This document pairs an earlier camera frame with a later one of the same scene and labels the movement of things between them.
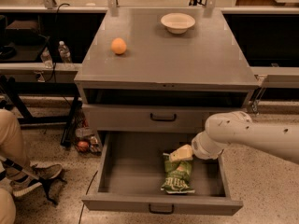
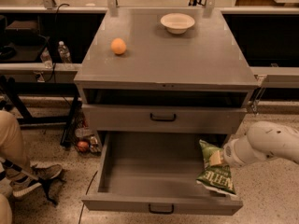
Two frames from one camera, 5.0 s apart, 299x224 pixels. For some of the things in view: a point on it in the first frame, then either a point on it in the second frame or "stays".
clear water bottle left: (47, 58) stays
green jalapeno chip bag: (177, 176) to (218, 176)
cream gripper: (198, 147) to (231, 156)
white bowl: (177, 22) stays
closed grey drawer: (153, 118) stays
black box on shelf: (22, 31) stays
